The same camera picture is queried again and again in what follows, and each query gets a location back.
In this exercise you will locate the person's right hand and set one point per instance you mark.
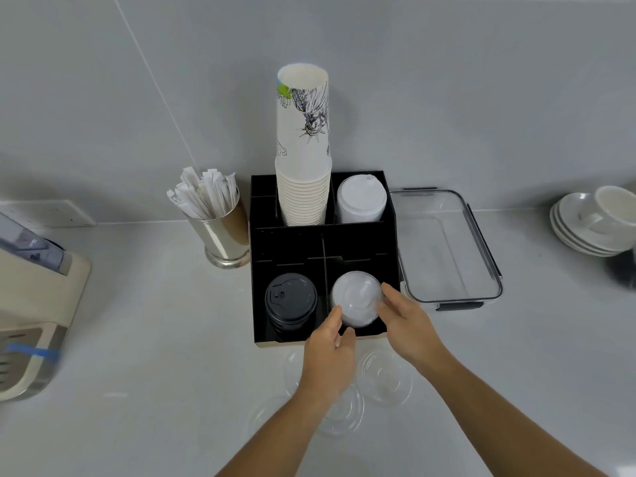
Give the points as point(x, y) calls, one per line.
point(410, 332)

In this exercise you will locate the person's left hand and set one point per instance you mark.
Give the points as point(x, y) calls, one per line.
point(325, 362)

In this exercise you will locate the person's left thumb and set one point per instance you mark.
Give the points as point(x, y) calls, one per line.
point(349, 337)

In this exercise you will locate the person's right thumb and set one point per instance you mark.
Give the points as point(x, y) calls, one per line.
point(384, 310)

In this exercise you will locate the stack of clear plastic lids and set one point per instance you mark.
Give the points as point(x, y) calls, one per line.
point(355, 295)

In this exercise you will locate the person's left forearm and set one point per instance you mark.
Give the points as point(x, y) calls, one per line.
point(278, 432)

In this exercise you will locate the person's right forearm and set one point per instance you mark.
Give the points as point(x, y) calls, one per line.
point(497, 417)

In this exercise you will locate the single clear flat lid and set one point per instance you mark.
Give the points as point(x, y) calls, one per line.
point(266, 422)
point(345, 414)
point(385, 377)

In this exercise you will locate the stack of black cup lids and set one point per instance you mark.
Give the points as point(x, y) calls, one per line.
point(290, 298)

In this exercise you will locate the clear container with black clips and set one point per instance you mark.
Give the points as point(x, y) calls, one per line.
point(442, 248)

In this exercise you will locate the black compartment organizer box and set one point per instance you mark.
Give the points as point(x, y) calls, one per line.
point(298, 248)

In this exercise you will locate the stack of white cup lids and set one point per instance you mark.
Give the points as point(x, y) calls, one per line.
point(360, 198)

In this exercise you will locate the shiny metal holder cup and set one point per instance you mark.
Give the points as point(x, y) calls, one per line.
point(226, 238)

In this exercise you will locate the stack of white paper cups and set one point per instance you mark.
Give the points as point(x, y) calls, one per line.
point(303, 153)

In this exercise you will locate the white ceramic saucer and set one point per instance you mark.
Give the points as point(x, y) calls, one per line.
point(571, 208)
point(564, 230)
point(559, 237)

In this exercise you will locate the bunch of white wrapped straws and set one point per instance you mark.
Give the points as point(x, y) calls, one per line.
point(201, 193)

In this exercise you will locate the dark round object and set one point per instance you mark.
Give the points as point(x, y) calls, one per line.
point(623, 268)

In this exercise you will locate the white ceramic cup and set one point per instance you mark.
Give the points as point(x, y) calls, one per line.
point(613, 208)

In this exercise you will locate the blue tape strip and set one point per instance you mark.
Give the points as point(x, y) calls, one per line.
point(30, 351)

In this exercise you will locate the beige coffee machine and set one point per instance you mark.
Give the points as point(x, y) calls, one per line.
point(30, 302)

